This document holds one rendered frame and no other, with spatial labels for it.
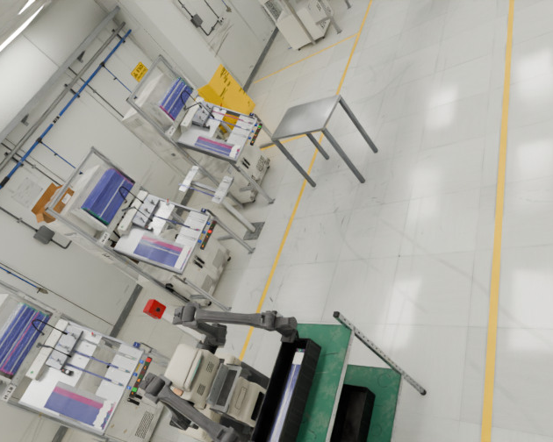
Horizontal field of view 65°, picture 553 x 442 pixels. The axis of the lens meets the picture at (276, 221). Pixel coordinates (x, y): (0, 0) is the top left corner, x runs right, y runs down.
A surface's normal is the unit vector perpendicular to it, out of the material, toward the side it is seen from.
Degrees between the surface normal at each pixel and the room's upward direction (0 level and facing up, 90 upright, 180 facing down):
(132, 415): 90
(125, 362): 47
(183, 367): 42
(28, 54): 90
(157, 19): 90
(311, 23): 90
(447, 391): 0
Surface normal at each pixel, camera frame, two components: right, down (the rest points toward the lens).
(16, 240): 0.75, -0.13
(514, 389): -0.59, -0.58
